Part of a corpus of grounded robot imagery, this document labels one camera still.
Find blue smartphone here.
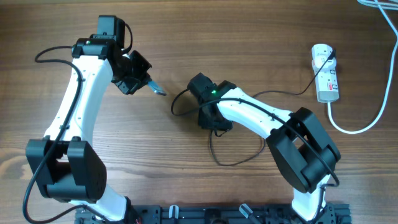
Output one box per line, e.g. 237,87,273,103
147,80,167,96

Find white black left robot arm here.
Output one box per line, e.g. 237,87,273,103
22,35,153,223

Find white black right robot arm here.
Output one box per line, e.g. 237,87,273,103
187,73,341,222

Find white USB charger plug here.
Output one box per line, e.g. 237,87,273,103
312,55,336,73

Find white power strip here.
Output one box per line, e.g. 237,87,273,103
312,44,340,103

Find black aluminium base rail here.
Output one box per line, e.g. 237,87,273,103
74,203,352,224

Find white power strip cord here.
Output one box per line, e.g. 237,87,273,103
326,0,398,135

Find white cables at corner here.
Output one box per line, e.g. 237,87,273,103
356,0,398,11

